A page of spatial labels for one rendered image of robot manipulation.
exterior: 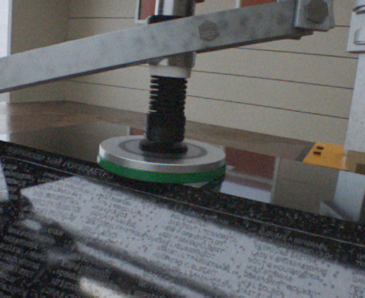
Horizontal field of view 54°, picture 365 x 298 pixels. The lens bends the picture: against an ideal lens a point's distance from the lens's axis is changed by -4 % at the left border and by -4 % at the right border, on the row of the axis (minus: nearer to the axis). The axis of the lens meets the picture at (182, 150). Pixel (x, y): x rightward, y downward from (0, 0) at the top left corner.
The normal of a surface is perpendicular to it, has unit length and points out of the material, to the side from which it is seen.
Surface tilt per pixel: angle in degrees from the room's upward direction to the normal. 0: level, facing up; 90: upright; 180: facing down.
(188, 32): 90
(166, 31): 90
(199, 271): 45
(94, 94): 90
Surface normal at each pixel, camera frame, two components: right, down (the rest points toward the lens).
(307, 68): -0.48, 0.14
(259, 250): -0.23, -0.58
